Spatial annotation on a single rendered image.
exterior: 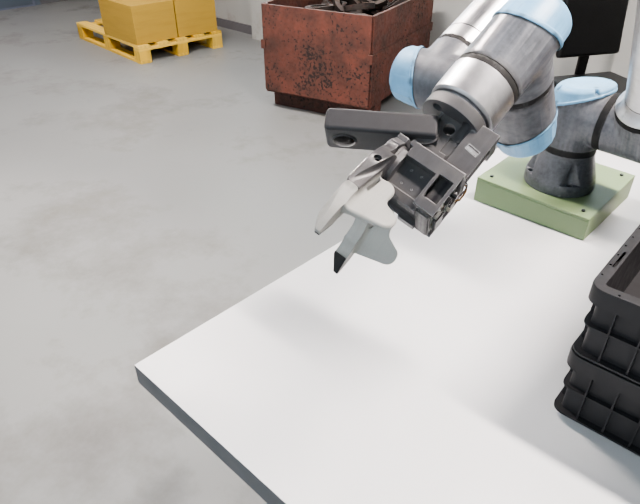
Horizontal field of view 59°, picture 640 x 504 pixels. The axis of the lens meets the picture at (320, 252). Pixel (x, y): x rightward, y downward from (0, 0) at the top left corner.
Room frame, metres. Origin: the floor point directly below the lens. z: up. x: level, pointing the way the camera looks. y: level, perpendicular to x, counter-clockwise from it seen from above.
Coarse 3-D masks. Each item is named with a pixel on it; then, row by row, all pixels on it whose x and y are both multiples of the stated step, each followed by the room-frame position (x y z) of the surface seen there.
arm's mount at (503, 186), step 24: (504, 168) 1.22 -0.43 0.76; (600, 168) 1.22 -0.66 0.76; (480, 192) 1.17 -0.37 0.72; (504, 192) 1.13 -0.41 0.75; (528, 192) 1.11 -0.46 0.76; (600, 192) 1.11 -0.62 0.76; (624, 192) 1.16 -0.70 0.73; (528, 216) 1.09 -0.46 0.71; (552, 216) 1.05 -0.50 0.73; (576, 216) 1.02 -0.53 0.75; (600, 216) 1.06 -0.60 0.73
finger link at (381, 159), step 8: (392, 144) 0.51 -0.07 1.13; (376, 152) 0.49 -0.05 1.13; (384, 152) 0.49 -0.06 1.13; (392, 152) 0.50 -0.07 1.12; (368, 160) 0.48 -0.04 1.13; (376, 160) 0.49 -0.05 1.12; (384, 160) 0.48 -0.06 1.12; (392, 160) 0.49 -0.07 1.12; (360, 168) 0.47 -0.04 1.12; (368, 168) 0.47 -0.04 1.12; (376, 168) 0.48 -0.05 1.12; (384, 168) 0.49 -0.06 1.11; (352, 176) 0.46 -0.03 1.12; (360, 176) 0.47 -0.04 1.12; (368, 176) 0.47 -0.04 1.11; (360, 184) 0.46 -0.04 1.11
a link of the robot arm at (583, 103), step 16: (576, 80) 1.18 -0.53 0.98; (592, 80) 1.17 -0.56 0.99; (608, 80) 1.16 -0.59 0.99; (560, 96) 1.14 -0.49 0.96; (576, 96) 1.11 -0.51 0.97; (592, 96) 1.10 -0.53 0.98; (608, 96) 1.10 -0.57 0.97; (560, 112) 1.13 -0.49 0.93; (576, 112) 1.10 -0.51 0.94; (592, 112) 1.09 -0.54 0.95; (608, 112) 1.07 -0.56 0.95; (560, 128) 1.12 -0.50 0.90; (576, 128) 1.10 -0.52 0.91; (592, 128) 1.08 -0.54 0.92; (560, 144) 1.12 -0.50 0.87; (576, 144) 1.10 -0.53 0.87; (592, 144) 1.08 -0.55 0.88
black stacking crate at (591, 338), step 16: (624, 272) 0.62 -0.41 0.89; (624, 288) 0.66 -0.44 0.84; (592, 304) 0.57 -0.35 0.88; (592, 320) 0.55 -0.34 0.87; (608, 320) 0.53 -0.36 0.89; (624, 320) 0.52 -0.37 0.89; (592, 336) 0.54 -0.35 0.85; (608, 336) 0.52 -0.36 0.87; (624, 336) 0.52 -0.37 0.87; (576, 352) 0.54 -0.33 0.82; (592, 352) 0.54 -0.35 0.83; (608, 352) 0.53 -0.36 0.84; (624, 352) 0.52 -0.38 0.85; (608, 368) 0.51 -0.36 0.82; (624, 368) 0.51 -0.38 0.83
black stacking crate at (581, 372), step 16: (576, 368) 0.54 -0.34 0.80; (592, 368) 0.52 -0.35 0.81; (576, 384) 0.54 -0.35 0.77; (592, 384) 0.53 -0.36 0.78; (608, 384) 0.51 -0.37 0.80; (624, 384) 0.50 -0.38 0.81; (560, 400) 0.56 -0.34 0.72; (576, 400) 0.54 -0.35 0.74; (592, 400) 0.52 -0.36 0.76; (608, 400) 0.51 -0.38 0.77; (624, 400) 0.50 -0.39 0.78; (576, 416) 0.53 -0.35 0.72; (592, 416) 0.52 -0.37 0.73; (608, 416) 0.50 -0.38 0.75; (624, 416) 0.49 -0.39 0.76; (608, 432) 0.50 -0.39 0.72; (624, 432) 0.49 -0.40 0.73
